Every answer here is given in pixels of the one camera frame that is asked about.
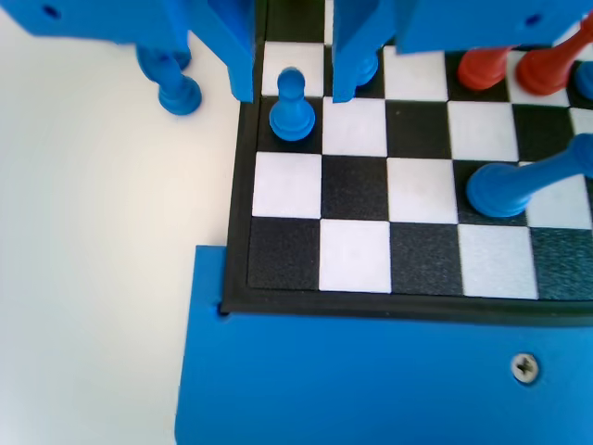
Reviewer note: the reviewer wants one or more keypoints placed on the blue chess pawn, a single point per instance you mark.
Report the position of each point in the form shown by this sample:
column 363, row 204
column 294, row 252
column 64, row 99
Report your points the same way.
column 584, row 81
column 368, row 69
column 291, row 111

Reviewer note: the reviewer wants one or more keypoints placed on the blue chess bishop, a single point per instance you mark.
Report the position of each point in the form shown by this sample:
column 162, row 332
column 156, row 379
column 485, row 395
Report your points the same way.
column 178, row 95

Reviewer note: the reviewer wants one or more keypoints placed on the red chess pawn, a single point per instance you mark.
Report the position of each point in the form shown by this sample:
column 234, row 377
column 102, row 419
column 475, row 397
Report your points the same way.
column 482, row 69

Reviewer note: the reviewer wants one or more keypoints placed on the black and white chessboard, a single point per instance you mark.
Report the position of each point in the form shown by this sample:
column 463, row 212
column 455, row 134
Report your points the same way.
column 354, row 185

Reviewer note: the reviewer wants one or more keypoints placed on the red chess bishop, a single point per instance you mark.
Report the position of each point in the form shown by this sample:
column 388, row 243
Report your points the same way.
column 542, row 72

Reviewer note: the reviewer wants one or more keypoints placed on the blue chess king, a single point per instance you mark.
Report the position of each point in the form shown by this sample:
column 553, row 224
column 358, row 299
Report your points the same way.
column 498, row 190

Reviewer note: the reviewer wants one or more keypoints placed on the silver screw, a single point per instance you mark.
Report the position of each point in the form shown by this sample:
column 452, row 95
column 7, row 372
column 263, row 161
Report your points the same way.
column 525, row 367

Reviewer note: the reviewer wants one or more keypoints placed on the blue base plate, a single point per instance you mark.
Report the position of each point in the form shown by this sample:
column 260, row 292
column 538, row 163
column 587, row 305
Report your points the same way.
column 370, row 380

